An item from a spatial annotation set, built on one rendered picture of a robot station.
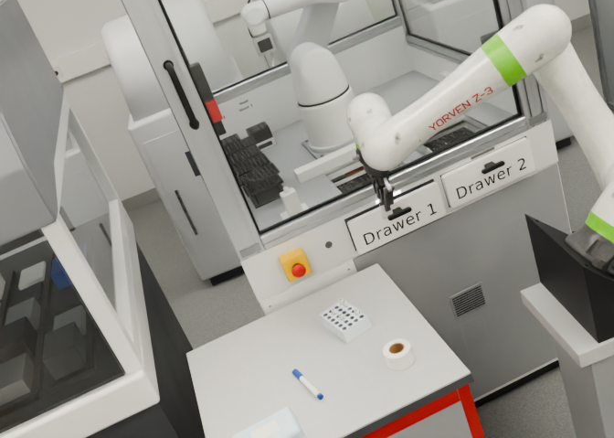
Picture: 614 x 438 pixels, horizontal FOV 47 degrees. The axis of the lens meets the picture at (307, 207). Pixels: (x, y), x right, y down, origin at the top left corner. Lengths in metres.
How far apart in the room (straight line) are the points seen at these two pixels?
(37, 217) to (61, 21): 3.51
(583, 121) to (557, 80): 0.12
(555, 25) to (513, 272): 1.02
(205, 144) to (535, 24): 0.86
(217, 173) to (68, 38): 3.29
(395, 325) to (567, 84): 0.73
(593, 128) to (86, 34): 3.86
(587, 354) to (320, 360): 0.64
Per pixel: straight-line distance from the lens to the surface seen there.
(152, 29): 1.82
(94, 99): 5.19
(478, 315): 2.43
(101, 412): 1.93
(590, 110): 1.82
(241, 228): 2.00
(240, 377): 1.93
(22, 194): 1.65
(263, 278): 2.08
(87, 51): 5.06
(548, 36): 1.62
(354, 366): 1.81
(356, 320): 1.90
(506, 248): 2.36
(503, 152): 2.20
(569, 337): 1.73
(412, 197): 2.09
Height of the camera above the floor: 1.89
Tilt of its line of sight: 26 degrees down
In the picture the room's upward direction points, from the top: 21 degrees counter-clockwise
